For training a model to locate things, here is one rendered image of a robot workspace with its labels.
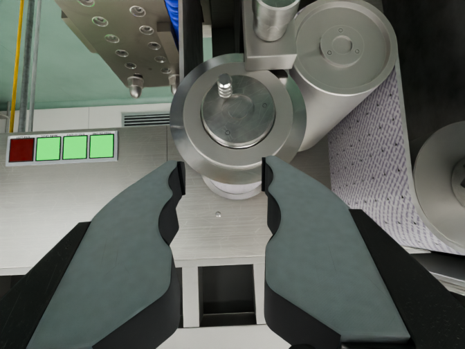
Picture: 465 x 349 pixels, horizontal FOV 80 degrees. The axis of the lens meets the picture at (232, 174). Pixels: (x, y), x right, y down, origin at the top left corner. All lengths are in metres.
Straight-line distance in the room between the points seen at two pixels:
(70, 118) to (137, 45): 3.06
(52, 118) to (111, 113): 0.66
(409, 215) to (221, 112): 0.23
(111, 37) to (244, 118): 0.37
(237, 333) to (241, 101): 0.49
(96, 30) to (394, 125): 0.49
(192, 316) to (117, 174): 0.34
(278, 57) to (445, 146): 0.20
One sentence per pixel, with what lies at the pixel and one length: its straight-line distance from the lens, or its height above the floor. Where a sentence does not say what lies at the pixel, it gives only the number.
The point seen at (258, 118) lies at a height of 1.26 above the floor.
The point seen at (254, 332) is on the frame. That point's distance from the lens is 0.66.
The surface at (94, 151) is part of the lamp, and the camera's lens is 0.70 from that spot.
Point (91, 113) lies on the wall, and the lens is 3.54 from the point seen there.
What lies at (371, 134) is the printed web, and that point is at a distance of 0.41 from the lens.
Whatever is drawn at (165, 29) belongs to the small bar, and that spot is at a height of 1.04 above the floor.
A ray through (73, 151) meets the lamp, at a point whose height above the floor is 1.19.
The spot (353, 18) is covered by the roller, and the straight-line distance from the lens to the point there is 0.39.
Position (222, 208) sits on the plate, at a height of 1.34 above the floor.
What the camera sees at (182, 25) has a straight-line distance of 0.37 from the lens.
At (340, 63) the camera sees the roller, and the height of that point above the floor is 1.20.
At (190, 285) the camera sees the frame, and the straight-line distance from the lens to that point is 0.64.
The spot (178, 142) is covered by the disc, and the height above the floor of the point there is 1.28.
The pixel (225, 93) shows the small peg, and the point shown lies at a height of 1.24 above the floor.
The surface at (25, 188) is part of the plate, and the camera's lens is 0.77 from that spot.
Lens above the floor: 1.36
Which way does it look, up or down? 9 degrees down
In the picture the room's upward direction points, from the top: 177 degrees clockwise
